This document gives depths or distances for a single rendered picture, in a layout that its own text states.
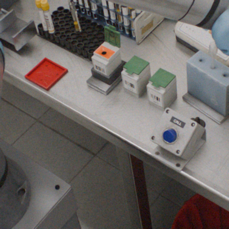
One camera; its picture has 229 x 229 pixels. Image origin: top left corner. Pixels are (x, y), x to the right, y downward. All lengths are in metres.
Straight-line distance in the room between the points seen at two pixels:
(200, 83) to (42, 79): 0.35
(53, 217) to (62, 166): 1.20
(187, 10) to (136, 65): 0.56
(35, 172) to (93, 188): 1.11
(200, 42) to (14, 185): 0.52
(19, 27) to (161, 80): 0.38
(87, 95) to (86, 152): 1.01
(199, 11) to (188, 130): 0.45
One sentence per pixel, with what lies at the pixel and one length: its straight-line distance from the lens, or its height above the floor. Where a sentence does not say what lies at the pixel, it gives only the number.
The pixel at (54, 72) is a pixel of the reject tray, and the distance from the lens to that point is 1.33.
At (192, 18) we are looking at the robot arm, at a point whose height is 1.36.
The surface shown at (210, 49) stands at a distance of 1.12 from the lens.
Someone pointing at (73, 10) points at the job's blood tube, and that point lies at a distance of 1.33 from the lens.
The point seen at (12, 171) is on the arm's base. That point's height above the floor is 1.02.
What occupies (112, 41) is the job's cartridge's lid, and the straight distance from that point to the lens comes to 1.25.
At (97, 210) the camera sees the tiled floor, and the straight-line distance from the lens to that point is 2.13.
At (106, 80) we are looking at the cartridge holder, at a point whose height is 0.90.
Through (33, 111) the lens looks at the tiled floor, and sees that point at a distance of 2.45.
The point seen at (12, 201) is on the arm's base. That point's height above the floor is 1.00.
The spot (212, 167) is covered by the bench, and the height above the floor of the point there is 0.87.
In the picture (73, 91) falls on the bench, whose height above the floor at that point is 0.87.
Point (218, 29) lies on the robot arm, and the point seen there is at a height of 1.35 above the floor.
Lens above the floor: 1.82
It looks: 51 degrees down
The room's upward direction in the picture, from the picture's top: 10 degrees counter-clockwise
